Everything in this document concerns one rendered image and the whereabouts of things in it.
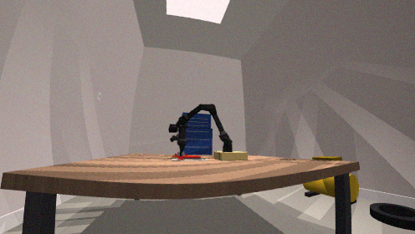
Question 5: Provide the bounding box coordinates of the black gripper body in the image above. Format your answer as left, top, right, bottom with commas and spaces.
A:
177, 133, 187, 144

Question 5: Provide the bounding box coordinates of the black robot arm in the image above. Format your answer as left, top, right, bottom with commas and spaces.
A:
169, 104, 233, 152

